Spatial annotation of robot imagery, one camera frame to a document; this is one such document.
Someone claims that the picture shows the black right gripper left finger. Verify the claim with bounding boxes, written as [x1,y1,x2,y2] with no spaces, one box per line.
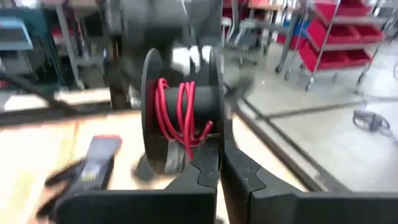
[57,141,219,224]

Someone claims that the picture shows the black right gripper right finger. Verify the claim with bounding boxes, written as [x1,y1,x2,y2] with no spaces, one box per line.
[220,107,398,224]

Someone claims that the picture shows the black plastic wire spool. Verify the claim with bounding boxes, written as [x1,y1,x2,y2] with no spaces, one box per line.
[140,46,227,175]

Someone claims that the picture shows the grey black work glove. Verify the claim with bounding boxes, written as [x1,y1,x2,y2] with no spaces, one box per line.
[35,134,124,222]

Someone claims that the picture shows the grey metal rack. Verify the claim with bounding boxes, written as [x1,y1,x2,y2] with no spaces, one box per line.
[54,0,108,91]

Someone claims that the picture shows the grey rolling chair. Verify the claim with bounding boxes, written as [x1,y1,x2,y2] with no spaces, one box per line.
[222,17,271,68]

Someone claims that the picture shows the blue grey equipment cabinet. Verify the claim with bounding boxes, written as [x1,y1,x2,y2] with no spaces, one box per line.
[0,7,65,91]

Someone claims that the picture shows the metal rack with red bins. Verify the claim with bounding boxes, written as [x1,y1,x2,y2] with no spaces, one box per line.
[275,0,398,91]

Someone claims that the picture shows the coiled black cable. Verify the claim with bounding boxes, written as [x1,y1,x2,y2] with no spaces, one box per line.
[352,108,393,138]

